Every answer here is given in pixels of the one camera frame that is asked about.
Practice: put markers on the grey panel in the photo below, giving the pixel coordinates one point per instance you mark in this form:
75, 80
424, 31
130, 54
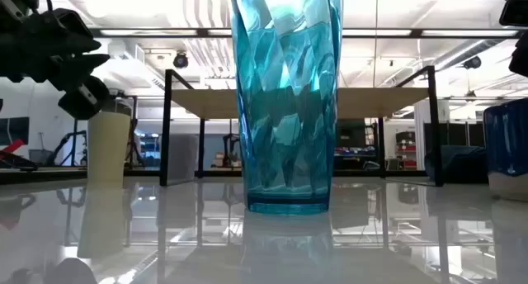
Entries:
183, 156

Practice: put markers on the cream plastic cup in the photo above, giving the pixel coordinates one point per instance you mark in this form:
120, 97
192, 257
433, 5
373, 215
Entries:
107, 152

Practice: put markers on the wooden shelf with black frame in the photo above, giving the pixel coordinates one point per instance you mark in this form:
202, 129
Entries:
371, 102

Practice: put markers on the dark blue bean bag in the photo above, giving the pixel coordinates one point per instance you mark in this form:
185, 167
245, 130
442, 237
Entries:
458, 164

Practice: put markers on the black ceiling camera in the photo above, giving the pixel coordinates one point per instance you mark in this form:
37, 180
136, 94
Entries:
180, 60
472, 62

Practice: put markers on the black monitor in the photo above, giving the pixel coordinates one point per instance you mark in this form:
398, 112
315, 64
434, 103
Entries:
354, 133

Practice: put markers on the rack with red bins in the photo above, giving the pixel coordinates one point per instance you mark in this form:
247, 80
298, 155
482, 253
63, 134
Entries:
406, 150

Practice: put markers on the dark wall monitor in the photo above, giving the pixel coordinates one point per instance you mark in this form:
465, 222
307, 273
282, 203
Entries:
14, 131

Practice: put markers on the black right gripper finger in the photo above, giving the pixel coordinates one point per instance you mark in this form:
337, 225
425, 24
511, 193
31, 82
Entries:
520, 57
515, 7

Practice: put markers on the blue ceramic mug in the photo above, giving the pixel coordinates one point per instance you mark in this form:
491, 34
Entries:
509, 143

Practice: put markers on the blue transparent faceted tumbler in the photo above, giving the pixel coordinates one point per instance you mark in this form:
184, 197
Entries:
288, 110

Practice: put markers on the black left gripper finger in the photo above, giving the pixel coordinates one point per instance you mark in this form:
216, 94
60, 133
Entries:
76, 67
74, 32

